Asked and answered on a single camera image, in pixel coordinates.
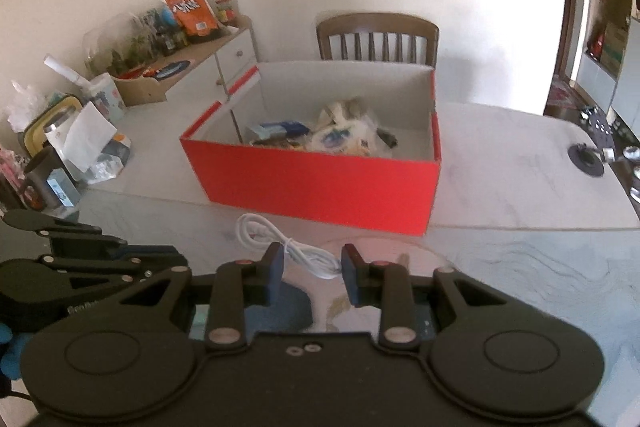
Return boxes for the white rolled tube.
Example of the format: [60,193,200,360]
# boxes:
[44,54,91,85]

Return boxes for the blue carton box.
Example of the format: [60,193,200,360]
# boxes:
[248,121,308,146]

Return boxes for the red cardboard box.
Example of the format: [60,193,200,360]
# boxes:
[179,60,442,237]

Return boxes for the wooden slat-back chair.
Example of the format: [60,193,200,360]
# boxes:
[316,12,441,68]

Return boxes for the clear glass terrarium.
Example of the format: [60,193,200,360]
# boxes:
[82,14,151,78]

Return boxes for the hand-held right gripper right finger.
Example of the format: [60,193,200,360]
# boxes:
[341,243,507,351]

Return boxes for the white blue bread packet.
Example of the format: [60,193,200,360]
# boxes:
[306,119,373,156]

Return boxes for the white plastic bag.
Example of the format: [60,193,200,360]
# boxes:
[5,79,46,132]

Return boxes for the orange snack bag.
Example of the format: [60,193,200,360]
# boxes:
[161,0,224,45]

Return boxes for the person's left hand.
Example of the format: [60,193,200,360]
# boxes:
[0,322,23,383]

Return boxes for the yellow rimmed container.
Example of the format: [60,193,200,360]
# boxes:
[17,94,86,158]

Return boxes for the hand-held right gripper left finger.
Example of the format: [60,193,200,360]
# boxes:
[119,241,286,351]

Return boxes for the white side cabinet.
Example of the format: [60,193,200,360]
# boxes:
[112,27,260,108]

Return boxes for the white cable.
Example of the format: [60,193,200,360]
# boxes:
[235,213,343,280]

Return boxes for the red lidded jar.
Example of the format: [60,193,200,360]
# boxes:
[216,0,238,28]

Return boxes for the round black desk socket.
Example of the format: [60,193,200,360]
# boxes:
[567,143,608,178]

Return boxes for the crumpled clear plastic bag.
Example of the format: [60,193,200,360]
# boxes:
[85,134,133,185]

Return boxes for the white paper sheet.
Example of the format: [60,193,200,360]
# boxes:
[45,102,118,180]

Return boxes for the white wood wall cabinet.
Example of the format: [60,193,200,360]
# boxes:
[575,0,640,118]

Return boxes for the small light blue box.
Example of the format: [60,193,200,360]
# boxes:
[46,169,81,208]

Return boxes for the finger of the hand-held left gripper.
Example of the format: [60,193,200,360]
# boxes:
[2,209,189,266]
[0,258,189,294]

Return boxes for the white blue marbled desktop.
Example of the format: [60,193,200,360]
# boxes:
[75,99,640,413]

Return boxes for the dark mug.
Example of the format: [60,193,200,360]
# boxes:
[22,147,68,210]

